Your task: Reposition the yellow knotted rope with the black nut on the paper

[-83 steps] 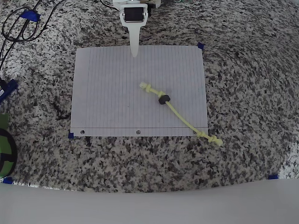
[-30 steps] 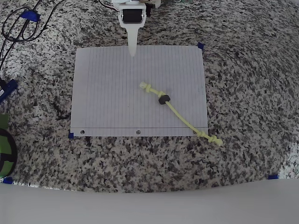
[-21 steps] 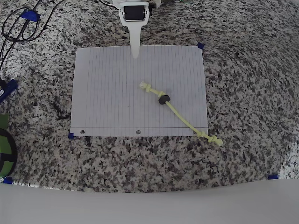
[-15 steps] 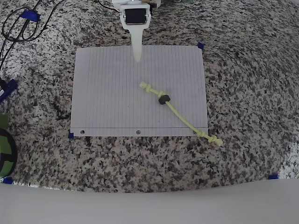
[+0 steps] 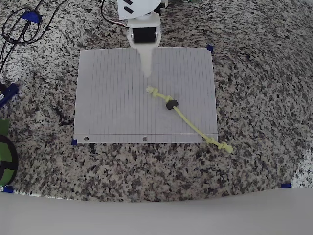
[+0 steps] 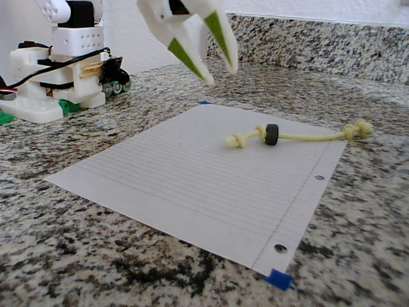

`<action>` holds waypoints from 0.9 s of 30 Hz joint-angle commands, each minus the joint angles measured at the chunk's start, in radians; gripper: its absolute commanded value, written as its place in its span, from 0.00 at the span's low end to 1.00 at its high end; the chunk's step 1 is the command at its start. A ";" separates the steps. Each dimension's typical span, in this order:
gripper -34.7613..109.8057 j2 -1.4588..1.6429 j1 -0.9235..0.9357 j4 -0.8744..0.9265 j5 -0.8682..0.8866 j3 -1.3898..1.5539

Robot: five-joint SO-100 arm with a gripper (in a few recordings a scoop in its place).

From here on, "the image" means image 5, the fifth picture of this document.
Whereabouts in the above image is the black hex nut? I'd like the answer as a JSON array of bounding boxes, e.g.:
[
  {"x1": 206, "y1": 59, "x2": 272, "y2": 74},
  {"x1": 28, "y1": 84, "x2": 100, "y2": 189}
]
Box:
[{"x1": 165, "y1": 99, "x2": 179, "y2": 111}]

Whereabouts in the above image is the yellow-green knotted rope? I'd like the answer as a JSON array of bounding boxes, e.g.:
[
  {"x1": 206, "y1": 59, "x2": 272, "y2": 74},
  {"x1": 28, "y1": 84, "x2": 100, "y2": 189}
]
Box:
[{"x1": 145, "y1": 85, "x2": 233, "y2": 154}]

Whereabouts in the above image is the lined paper sheet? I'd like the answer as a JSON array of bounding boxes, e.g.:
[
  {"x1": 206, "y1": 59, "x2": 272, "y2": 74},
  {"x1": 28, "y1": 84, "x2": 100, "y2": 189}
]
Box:
[{"x1": 73, "y1": 47, "x2": 219, "y2": 144}]

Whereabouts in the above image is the green flat piece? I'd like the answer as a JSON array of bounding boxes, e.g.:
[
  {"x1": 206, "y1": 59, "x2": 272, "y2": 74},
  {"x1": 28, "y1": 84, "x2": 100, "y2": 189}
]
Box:
[{"x1": 0, "y1": 118, "x2": 10, "y2": 135}]

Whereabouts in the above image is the white foam board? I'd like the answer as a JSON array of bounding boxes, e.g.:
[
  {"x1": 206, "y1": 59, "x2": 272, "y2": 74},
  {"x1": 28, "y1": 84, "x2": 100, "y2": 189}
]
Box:
[{"x1": 0, "y1": 187, "x2": 313, "y2": 235}]

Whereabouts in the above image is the green filament spool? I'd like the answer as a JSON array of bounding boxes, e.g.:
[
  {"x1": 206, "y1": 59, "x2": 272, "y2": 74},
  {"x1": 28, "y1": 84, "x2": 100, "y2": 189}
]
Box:
[{"x1": 0, "y1": 134, "x2": 19, "y2": 187}]

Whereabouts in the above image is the servo wire bundle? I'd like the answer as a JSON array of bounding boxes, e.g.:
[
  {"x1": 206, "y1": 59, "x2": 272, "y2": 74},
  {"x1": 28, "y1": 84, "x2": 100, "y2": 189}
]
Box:
[{"x1": 101, "y1": 0, "x2": 128, "y2": 28}]

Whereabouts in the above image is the black cable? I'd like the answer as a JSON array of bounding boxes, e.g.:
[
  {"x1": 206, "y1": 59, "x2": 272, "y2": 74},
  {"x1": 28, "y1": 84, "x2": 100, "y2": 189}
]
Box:
[
  {"x1": 0, "y1": 0, "x2": 70, "y2": 74},
  {"x1": 1, "y1": 0, "x2": 46, "y2": 46}
]

